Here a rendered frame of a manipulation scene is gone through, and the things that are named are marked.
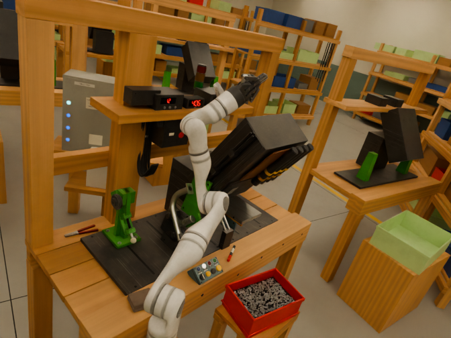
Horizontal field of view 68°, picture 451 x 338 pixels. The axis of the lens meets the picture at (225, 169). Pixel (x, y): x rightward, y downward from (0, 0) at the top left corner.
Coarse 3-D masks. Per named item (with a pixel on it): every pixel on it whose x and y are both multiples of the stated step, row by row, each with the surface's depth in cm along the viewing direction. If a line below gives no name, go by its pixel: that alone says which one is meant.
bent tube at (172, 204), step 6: (186, 186) 164; (192, 186) 167; (180, 192) 167; (186, 192) 166; (192, 192) 165; (174, 198) 169; (174, 204) 171; (174, 210) 170; (174, 216) 169; (174, 222) 168; (174, 228) 168; (180, 228) 168
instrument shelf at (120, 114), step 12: (96, 108) 149; (108, 108) 142; (120, 108) 145; (132, 108) 149; (144, 108) 153; (240, 108) 193; (252, 108) 201; (120, 120) 138; (132, 120) 143; (144, 120) 147; (156, 120) 152
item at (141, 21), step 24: (24, 0) 107; (48, 0) 112; (72, 0) 117; (96, 0) 130; (96, 24) 126; (120, 24) 133; (144, 24) 140; (168, 24) 148; (192, 24) 157; (264, 48) 203
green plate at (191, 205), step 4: (192, 184) 167; (208, 184) 161; (208, 188) 161; (188, 196) 168; (192, 196) 167; (196, 196) 165; (188, 200) 168; (192, 200) 166; (196, 200) 165; (184, 204) 170; (188, 204) 168; (192, 204) 166; (196, 204) 165; (184, 208) 169; (188, 208) 168; (192, 208) 166; (196, 208) 165; (188, 212) 168; (192, 212) 166; (196, 212) 164
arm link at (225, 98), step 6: (216, 84) 117; (216, 90) 118; (222, 90) 118; (222, 96) 114; (228, 96) 114; (222, 102) 114; (228, 102) 114; (234, 102) 114; (228, 108) 114; (234, 108) 116; (228, 114) 117
